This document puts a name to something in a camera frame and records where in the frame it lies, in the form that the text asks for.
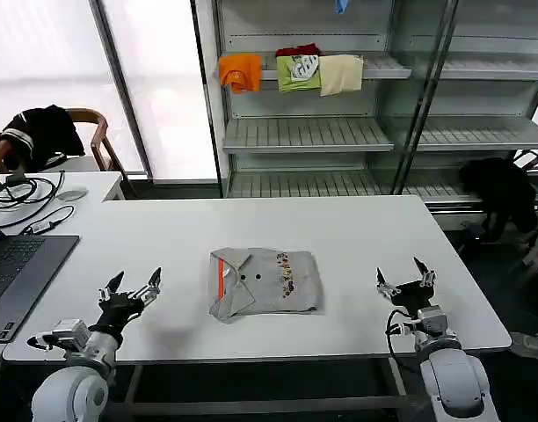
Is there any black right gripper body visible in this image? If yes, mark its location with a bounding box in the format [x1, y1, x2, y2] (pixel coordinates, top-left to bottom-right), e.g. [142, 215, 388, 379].
[390, 280, 434, 317]

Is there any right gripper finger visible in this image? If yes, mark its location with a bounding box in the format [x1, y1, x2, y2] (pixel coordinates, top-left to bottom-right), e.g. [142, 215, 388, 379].
[374, 266, 401, 303]
[412, 256, 438, 291]

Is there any coiled black cable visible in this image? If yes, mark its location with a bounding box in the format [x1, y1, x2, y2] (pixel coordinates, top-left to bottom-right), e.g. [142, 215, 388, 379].
[0, 170, 66, 210]

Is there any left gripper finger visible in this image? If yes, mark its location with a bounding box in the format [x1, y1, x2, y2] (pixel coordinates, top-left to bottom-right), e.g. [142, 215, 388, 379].
[132, 266, 164, 307]
[97, 271, 126, 305]

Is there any grey shoe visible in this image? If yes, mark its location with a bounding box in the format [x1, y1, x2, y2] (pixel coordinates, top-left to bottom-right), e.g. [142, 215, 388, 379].
[510, 331, 538, 368]

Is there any brown wooden chair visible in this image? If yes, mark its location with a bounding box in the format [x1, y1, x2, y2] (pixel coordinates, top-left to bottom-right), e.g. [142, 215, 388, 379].
[0, 107, 126, 177]

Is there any black jacket with white stripes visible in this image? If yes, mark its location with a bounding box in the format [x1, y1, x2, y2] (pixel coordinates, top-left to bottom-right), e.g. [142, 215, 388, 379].
[0, 104, 86, 173]

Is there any grey printed t-shirt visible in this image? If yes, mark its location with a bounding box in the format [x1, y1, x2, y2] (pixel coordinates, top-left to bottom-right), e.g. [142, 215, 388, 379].
[208, 247, 326, 325]

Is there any pale grey computer mouse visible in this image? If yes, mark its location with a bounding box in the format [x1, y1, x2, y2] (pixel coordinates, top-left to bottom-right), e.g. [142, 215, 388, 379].
[56, 186, 90, 203]

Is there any dark grey open laptop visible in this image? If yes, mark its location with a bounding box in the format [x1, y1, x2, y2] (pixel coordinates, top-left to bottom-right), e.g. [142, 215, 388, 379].
[0, 219, 80, 343]

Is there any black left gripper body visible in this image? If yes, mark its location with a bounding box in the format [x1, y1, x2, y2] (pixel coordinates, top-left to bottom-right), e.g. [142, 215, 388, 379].
[90, 292, 144, 343]

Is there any black cable with grey adapter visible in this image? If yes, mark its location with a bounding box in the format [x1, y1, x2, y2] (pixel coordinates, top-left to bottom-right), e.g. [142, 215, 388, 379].
[0, 204, 76, 236]

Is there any grey metal shelf with clothes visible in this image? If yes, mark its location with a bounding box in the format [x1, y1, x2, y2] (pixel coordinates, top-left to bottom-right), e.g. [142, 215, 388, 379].
[191, 0, 538, 221]

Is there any dark window frame post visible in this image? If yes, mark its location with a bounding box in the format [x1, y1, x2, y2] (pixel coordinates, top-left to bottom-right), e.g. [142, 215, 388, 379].
[87, 0, 154, 182]

